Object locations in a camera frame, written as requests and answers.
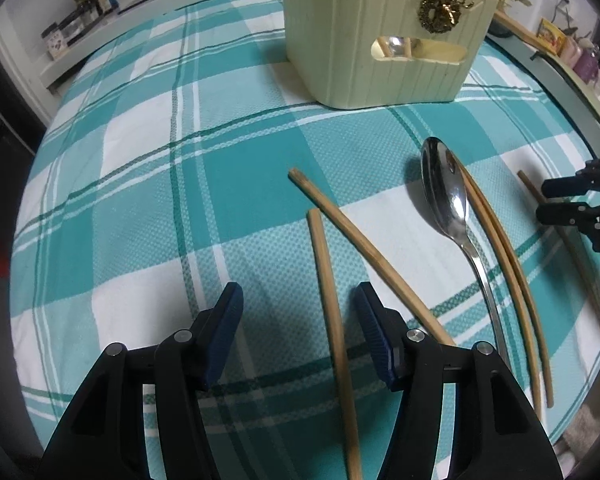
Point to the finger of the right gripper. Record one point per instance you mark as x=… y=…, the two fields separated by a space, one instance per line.
x=564 y=187
x=565 y=214

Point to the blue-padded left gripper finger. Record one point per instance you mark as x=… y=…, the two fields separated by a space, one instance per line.
x=101 y=434

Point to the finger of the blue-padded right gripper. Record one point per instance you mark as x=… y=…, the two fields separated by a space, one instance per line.
x=496 y=432

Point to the wooden chopstick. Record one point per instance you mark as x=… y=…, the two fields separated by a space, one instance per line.
x=373 y=256
x=534 y=317
x=486 y=218
x=337 y=345
x=580 y=261

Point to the wooden chopstick in holder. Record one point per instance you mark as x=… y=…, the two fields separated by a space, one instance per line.
x=580 y=261

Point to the purple cup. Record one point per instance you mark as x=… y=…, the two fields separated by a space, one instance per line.
x=588 y=64

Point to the metal spoon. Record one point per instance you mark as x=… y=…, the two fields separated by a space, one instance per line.
x=447 y=197

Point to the yellow packet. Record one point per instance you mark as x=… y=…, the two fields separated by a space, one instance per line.
x=550 y=36

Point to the wooden cutting board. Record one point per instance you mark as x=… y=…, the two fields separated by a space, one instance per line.
x=519 y=31

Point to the white knife block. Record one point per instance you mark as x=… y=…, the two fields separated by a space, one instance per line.
x=529 y=13

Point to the cream utensil holder box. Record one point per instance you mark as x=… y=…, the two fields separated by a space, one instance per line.
x=365 y=53

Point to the teal white plaid tablecloth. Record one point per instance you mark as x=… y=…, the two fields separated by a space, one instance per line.
x=164 y=176

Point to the black refrigerator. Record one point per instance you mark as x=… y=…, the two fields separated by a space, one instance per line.
x=19 y=130

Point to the spice jar white label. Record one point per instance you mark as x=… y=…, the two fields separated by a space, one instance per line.
x=55 y=41

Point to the spice jar rack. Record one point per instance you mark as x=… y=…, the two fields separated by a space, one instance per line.
x=80 y=22

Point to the sauce bottle yellow cap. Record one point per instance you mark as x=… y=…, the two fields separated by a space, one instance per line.
x=85 y=0

